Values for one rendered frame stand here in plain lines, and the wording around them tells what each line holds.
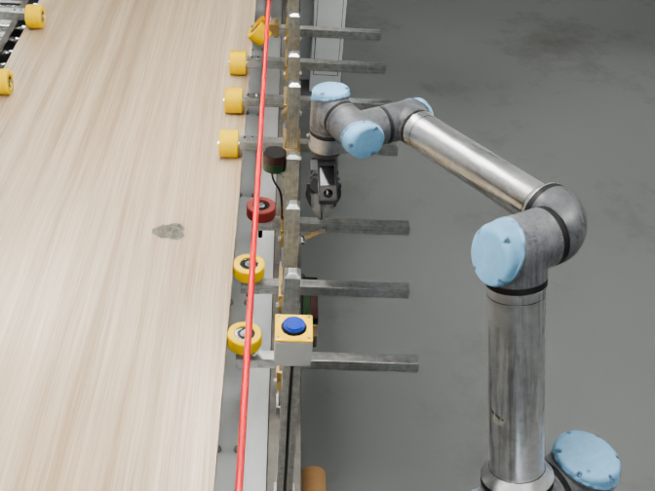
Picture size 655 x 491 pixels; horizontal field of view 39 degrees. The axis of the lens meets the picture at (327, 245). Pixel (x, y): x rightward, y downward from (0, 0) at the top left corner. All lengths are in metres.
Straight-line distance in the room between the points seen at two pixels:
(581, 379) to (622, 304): 0.49
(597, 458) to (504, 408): 0.32
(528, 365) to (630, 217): 2.62
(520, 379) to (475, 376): 1.59
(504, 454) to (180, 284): 0.88
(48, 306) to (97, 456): 0.47
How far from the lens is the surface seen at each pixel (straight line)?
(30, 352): 2.15
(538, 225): 1.70
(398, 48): 5.43
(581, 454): 2.07
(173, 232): 2.41
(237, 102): 2.88
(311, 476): 2.91
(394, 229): 2.56
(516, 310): 1.72
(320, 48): 4.78
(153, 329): 2.16
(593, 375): 3.52
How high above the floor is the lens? 2.40
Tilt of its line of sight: 39 degrees down
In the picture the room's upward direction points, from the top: 5 degrees clockwise
